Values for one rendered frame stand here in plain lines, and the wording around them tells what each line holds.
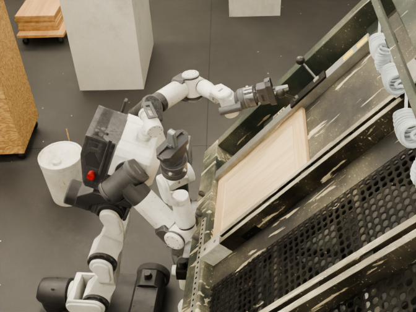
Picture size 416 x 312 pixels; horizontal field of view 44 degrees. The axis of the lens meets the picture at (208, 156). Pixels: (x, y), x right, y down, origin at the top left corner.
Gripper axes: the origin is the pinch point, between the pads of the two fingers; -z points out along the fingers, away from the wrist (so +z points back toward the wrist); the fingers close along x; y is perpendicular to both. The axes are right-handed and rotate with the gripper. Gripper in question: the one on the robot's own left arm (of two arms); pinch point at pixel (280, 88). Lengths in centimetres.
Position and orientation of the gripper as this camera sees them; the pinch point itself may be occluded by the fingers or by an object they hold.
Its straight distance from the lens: 213.5
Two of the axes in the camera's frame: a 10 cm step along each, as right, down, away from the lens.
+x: 3.4, 7.4, 5.8
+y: -0.9, 6.4, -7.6
